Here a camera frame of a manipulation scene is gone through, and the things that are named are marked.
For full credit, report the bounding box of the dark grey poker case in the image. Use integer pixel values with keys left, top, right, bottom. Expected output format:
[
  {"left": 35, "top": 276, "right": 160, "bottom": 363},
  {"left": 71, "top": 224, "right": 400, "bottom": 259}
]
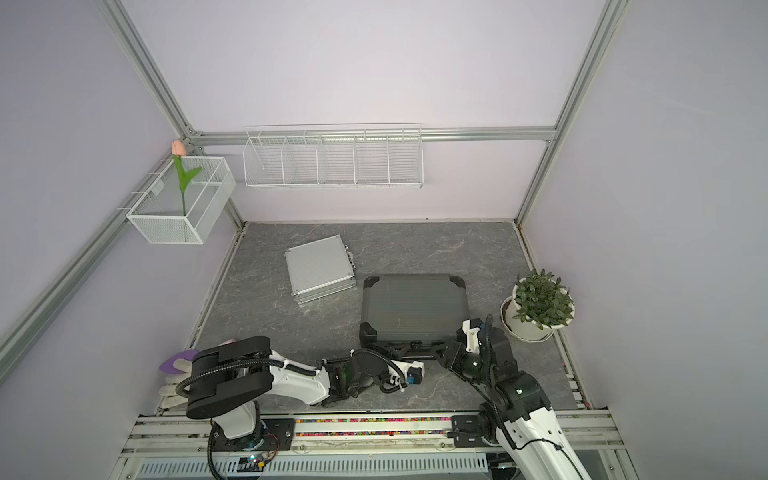
[{"left": 359, "top": 274, "right": 470, "bottom": 361}]

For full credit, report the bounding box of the silver aluminium poker case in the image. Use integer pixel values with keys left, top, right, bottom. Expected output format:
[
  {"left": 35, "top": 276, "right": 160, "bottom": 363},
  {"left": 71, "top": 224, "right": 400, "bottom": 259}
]
[{"left": 284, "top": 235, "right": 356, "bottom": 304}]

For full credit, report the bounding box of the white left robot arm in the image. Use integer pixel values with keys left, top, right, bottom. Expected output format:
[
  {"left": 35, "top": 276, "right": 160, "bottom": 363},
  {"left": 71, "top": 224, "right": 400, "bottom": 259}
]
[{"left": 172, "top": 336, "right": 424, "bottom": 440}]

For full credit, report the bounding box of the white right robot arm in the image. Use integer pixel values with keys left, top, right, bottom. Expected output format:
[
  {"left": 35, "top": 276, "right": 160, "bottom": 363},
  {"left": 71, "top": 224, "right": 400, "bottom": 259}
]
[{"left": 432, "top": 316, "right": 591, "bottom": 479}]

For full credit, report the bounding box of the white plant pot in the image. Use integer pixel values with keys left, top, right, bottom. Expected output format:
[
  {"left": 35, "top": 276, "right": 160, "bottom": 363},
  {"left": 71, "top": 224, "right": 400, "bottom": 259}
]
[{"left": 499, "top": 285, "right": 575, "bottom": 343}]

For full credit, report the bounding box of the green potted plant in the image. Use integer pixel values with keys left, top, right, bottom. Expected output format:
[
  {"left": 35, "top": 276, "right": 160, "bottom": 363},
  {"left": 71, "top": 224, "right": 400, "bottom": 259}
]
[{"left": 513, "top": 269, "right": 575, "bottom": 329}]

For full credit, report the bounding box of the pink purple toy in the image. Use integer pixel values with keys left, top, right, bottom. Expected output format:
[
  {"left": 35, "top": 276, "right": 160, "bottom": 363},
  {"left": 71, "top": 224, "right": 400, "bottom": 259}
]
[{"left": 160, "top": 339, "right": 235, "bottom": 383}]

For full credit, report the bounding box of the pink artificial tulip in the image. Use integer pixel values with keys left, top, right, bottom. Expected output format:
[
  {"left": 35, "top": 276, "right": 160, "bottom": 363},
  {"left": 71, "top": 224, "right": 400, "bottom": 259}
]
[{"left": 171, "top": 140, "right": 202, "bottom": 216}]

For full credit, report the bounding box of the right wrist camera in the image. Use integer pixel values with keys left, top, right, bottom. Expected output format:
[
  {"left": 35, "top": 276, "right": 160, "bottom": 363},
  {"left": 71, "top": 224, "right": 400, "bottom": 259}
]
[{"left": 461, "top": 318, "right": 488, "bottom": 355}]

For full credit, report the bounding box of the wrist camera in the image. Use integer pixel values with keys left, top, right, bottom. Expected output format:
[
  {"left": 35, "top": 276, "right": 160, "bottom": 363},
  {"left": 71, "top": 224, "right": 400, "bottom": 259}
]
[
  {"left": 387, "top": 360, "right": 424, "bottom": 389},
  {"left": 461, "top": 318, "right": 488, "bottom": 355}
]

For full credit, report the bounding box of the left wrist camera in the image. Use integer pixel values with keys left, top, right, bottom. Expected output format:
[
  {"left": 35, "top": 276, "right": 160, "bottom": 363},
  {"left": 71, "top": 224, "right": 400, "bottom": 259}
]
[{"left": 387, "top": 360, "right": 424, "bottom": 389}]

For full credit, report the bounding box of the white wire wall shelf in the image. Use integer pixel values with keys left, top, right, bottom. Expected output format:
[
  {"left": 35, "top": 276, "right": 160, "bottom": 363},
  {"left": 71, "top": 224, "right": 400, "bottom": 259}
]
[{"left": 243, "top": 137, "right": 424, "bottom": 189}]

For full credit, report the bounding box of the aluminium horizontal frame bar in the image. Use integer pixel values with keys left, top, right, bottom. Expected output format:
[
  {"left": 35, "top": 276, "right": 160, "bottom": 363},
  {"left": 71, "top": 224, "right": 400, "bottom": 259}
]
[{"left": 189, "top": 124, "right": 558, "bottom": 147}]

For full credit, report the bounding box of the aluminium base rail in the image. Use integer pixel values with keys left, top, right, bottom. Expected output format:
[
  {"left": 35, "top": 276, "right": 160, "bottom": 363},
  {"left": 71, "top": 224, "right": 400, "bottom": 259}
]
[{"left": 107, "top": 409, "right": 637, "bottom": 480}]

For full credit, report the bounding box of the white mesh wall basket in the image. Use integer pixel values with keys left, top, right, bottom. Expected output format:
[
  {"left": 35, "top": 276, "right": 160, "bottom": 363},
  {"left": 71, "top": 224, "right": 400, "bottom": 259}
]
[{"left": 126, "top": 156, "right": 236, "bottom": 245}]

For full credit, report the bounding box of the aluminium frame corner post right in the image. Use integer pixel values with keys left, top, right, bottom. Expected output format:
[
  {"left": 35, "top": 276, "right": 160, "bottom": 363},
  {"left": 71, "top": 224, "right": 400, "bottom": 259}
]
[{"left": 515, "top": 0, "right": 631, "bottom": 230}]

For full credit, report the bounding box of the aluminium frame corner post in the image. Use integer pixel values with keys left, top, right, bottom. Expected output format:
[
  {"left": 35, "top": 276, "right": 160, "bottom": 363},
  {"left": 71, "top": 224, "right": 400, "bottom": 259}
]
[
  {"left": 95, "top": 0, "right": 246, "bottom": 230},
  {"left": 515, "top": 0, "right": 631, "bottom": 230}
]

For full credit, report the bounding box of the aluminium frame corner post left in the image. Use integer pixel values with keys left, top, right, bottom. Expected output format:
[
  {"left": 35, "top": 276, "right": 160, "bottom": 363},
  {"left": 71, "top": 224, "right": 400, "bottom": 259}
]
[{"left": 95, "top": 0, "right": 246, "bottom": 230}]

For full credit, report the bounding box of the aluminium left side frame bar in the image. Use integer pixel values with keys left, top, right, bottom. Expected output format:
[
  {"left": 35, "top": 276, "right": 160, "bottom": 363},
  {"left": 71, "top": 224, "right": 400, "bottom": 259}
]
[{"left": 1, "top": 154, "right": 171, "bottom": 382}]

